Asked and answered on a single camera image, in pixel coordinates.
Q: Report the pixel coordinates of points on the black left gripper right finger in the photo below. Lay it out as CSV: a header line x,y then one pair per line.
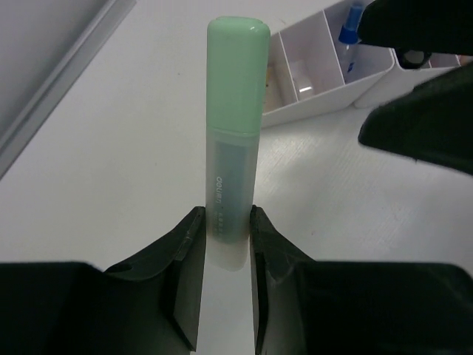
x,y
304,306

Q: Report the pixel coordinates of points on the clear spray bottle blue cap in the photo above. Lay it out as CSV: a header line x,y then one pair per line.
x,y
347,43

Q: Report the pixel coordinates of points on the white worn eraser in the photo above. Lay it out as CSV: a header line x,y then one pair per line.
x,y
301,80

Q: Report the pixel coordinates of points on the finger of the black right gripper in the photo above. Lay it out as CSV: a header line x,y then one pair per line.
x,y
429,26
432,123

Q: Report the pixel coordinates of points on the white divided organizer left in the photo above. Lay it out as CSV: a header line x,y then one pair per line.
x,y
313,40

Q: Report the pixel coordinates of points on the yellow eraser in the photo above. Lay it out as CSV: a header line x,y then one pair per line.
x,y
273,97

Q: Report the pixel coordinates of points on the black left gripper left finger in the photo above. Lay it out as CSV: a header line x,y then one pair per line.
x,y
148,303

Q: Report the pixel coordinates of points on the small black-handled scissors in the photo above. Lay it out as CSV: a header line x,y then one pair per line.
x,y
412,59

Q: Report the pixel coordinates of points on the green highlighter clear body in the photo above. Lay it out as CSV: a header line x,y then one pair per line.
x,y
236,66

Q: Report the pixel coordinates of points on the white divided organizer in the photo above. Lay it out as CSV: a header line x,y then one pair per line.
x,y
398,81
313,40

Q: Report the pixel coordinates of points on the white divided organizer right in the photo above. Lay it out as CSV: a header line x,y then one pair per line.
x,y
398,81

